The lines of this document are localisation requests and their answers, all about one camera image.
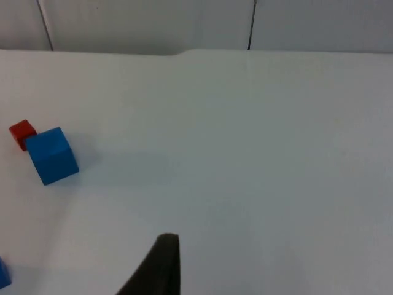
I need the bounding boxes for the small red cube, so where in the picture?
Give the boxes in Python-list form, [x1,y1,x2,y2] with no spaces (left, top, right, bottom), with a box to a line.
[9,119,38,152]

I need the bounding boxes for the large blue cube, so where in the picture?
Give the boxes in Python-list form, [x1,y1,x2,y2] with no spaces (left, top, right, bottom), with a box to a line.
[24,127,80,186]

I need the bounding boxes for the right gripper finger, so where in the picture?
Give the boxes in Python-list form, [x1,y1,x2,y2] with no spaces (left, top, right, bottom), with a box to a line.
[115,232,181,295]

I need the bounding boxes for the blue block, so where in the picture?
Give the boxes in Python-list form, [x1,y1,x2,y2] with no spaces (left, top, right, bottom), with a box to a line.
[0,256,13,289]

